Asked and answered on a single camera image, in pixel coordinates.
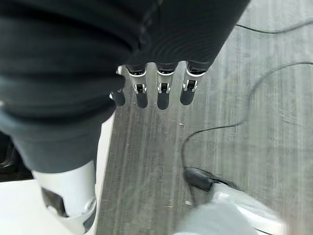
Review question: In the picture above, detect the right robot hand black cloth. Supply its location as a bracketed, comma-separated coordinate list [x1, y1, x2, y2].
[0, 0, 248, 234]

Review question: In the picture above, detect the black ribbed tray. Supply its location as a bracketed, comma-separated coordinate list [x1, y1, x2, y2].
[0, 133, 34, 182]

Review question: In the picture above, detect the silver robot leg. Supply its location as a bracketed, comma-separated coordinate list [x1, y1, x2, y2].
[171, 180, 298, 235]

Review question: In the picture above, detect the long black floor cable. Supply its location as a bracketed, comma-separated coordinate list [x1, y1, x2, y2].
[181, 61, 313, 206]

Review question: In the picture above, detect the thin black floor cable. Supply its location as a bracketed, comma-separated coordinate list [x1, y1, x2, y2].
[235, 22, 313, 35]

